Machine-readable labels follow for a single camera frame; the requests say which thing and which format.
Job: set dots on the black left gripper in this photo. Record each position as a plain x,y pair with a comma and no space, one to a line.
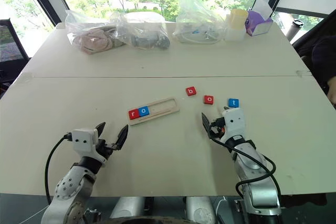
105,148

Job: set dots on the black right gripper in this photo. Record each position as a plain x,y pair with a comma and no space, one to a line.
216,128

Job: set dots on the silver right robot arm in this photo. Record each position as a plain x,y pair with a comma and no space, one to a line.
253,167

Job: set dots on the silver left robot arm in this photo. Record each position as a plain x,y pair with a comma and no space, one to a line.
67,186

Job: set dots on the red letter tile o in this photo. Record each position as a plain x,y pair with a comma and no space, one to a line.
209,99

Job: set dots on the blue letter tile t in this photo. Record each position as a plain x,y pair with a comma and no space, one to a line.
233,102

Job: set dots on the red letter tile r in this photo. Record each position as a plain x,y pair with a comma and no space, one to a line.
133,114

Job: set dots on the red letter tile b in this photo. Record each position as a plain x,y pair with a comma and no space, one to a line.
191,91

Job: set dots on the blue letter tile o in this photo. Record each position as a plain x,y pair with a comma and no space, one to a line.
143,111

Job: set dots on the wooden letter tray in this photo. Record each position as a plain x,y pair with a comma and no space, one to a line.
160,108

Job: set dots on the silver robot left leg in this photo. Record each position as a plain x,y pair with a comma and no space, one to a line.
127,207

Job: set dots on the silver robot leg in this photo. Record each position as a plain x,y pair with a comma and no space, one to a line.
127,207
199,208

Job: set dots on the silver robot right leg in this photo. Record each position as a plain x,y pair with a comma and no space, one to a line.
199,208

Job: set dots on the translucent white container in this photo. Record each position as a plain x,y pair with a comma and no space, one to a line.
235,34

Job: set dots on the plastic bag with white items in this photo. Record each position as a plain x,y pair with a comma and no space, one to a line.
195,22

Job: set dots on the plastic bag with pink items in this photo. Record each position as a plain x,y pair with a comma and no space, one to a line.
90,37

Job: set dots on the purple tissue box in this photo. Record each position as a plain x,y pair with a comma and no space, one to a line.
256,23

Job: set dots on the plastic bag with grey items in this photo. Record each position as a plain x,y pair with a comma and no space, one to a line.
147,33

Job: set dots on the black thermos bottle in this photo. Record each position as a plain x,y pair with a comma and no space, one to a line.
295,28

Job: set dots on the white tissue sheet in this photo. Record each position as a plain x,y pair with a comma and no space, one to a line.
262,6

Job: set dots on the person in dark clothing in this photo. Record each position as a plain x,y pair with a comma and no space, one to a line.
325,58

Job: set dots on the black mesh office chair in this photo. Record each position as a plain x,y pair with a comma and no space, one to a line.
10,48

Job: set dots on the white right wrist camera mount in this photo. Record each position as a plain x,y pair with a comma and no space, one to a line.
233,122

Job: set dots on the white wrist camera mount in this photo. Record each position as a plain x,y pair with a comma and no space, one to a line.
233,122
84,141

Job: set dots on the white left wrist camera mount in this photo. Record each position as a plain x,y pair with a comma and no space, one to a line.
84,141

